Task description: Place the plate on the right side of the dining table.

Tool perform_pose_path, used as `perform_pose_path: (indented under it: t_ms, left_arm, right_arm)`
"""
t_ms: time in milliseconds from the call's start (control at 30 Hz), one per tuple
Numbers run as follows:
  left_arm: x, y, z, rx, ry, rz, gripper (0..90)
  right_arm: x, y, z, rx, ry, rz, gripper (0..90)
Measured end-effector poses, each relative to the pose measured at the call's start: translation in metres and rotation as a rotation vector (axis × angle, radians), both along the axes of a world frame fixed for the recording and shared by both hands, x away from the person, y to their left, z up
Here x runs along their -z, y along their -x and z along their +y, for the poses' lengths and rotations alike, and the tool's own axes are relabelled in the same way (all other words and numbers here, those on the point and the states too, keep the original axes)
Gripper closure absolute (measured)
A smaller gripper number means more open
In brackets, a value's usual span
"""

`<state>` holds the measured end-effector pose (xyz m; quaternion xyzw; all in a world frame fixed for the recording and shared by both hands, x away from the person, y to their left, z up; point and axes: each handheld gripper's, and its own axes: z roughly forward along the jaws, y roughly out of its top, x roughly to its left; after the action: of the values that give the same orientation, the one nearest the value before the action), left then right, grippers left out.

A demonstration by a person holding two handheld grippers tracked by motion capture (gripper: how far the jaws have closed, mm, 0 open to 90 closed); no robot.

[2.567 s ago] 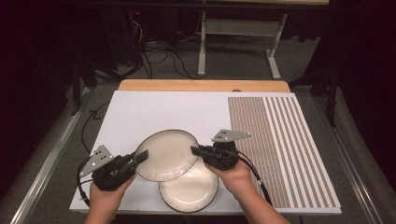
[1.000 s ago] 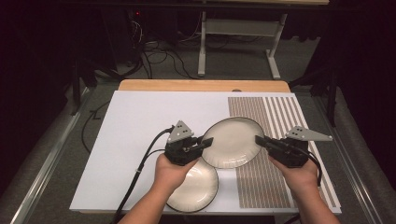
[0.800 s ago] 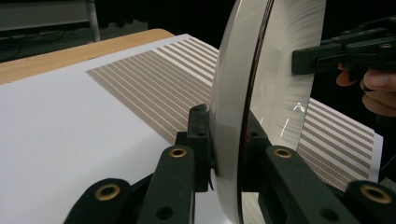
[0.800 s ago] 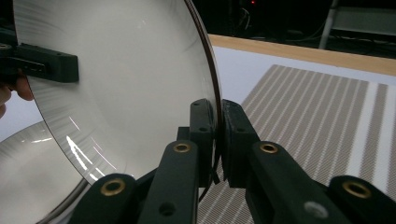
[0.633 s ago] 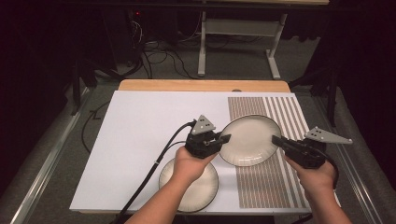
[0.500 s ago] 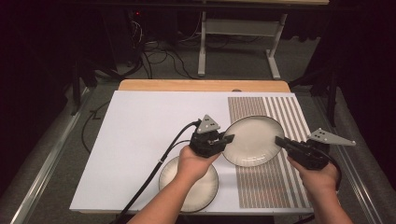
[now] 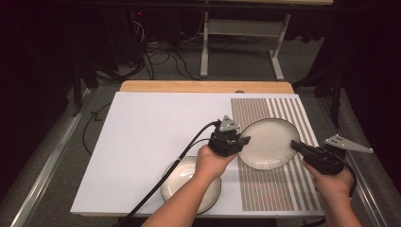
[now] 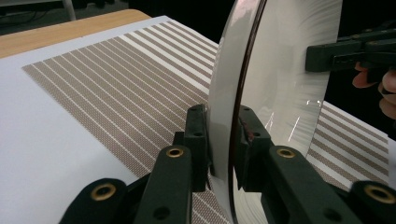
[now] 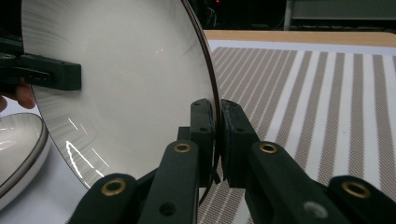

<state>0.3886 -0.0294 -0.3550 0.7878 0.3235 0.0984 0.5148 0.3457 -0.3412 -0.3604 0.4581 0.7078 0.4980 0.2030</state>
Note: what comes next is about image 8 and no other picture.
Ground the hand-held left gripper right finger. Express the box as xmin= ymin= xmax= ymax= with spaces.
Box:
xmin=233 ymin=105 xmax=363 ymax=224

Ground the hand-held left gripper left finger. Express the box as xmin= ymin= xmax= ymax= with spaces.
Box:
xmin=134 ymin=104 xmax=210 ymax=224

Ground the white plate with grey streaks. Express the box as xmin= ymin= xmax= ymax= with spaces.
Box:
xmin=206 ymin=0 xmax=344 ymax=224

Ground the beige striped placemat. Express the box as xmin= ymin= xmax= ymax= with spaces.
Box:
xmin=21 ymin=19 xmax=390 ymax=224

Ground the white table leg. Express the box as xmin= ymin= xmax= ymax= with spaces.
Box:
xmin=61 ymin=0 xmax=78 ymax=21

